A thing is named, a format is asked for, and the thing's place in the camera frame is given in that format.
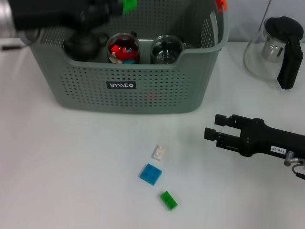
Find left wrist cable with plug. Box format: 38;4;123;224
1;27;45;51

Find green toy brick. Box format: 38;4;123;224
160;190;178;211
121;0;139;15

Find glass teacup with black base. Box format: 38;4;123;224
150;35;184;65
106;31;142;64

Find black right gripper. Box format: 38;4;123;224
203;114;305;163

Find dark red toy brick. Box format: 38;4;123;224
118;51;139;61

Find wrist cable with plug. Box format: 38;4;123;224
284;150;305;180
1;27;45;51

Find black clay teapot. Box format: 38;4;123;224
63;31;109;62

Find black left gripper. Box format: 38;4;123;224
10;0;123;35

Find right wrist cable with plug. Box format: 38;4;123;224
284;150;305;180

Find glass pitcher with black handle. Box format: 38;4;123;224
243;16;305;90

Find grey-green perforated storage bin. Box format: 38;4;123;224
23;0;230;115

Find blue toy brick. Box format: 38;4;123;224
139;163;163;186

